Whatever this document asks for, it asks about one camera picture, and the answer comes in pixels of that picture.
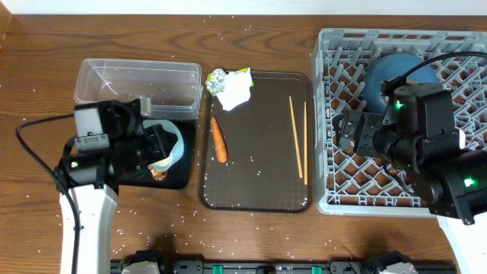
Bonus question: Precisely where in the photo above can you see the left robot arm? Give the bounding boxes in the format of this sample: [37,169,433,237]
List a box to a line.
[55,97,173,273]

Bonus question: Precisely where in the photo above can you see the grey dishwasher rack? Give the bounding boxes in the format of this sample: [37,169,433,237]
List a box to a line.
[311,28,486,218]

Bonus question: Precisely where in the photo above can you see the black waste tray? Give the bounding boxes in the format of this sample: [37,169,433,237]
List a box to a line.
[120,119,196,190]

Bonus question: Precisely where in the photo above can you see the light blue rice bowl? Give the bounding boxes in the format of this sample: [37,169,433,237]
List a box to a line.
[142,119,184,171]

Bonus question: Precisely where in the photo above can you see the cooked mushroom scrap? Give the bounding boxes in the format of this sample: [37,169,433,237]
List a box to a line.
[148,165,167,181]

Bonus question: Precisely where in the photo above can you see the clear plastic bin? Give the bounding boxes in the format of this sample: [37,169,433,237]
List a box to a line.
[74,59,203,119]

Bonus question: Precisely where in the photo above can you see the blue plate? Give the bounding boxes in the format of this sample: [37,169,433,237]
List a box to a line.
[361,53,439,115]

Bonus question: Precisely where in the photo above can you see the wooden chopstick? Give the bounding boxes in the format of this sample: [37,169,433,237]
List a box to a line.
[288,96,303,178]
[304,101,308,186]

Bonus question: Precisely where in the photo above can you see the crumpled foil and paper wrapper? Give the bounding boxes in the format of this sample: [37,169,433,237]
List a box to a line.
[205,67,254,111]

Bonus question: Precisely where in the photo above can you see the orange carrot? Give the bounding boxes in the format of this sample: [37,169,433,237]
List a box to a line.
[210,117,228,163]

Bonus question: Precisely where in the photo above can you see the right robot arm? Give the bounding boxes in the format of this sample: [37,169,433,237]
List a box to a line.
[333,83,486,273]

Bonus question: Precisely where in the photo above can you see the brown serving tray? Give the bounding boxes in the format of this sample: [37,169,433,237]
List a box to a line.
[199,72,314,213]

